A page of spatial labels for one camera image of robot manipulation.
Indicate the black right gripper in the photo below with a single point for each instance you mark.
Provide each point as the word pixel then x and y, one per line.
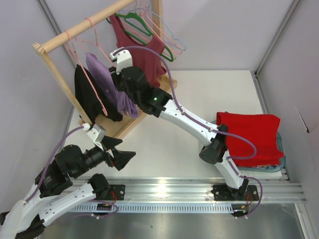
pixel 118 81

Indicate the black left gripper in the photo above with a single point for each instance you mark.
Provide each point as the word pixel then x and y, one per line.
pixel 108 156

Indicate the purple trousers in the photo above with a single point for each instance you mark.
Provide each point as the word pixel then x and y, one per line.
pixel 103 78

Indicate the pink wire hanger with trousers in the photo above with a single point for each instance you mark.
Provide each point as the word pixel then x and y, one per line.
pixel 96 43

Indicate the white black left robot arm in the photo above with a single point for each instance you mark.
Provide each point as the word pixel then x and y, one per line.
pixel 43 204

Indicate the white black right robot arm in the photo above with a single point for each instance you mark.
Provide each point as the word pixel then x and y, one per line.
pixel 161 104

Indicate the green hanger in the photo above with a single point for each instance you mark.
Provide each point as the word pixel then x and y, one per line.
pixel 145 30

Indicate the wooden clothes rack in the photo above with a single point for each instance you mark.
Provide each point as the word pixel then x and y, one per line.
pixel 114 129

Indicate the maroon tank top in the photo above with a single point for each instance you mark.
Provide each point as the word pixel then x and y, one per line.
pixel 145 60

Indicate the black garment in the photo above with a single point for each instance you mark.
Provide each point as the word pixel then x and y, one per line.
pixel 87 98

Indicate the red folded cloth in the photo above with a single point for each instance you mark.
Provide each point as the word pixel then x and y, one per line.
pixel 260 130

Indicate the colourful clothes in basin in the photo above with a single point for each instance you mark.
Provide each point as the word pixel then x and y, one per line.
pixel 262 168

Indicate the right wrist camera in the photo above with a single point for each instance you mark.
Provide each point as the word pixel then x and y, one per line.
pixel 123 59

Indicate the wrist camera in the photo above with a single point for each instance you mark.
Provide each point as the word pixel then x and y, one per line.
pixel 95 132
pixel 123 59

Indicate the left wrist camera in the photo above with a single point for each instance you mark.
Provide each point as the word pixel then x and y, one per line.
pixel 95 132

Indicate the aluminium rail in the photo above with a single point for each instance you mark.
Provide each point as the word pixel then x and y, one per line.
pixel 198 190

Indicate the empty pink wire hanger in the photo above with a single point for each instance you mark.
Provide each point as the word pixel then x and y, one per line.
pixel 151 12

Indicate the pink wire hanger with black garment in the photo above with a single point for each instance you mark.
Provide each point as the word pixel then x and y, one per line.
pixel 77 59

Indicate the white slotted cable duct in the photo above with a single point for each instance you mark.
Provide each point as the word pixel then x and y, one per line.
pixel 210 208

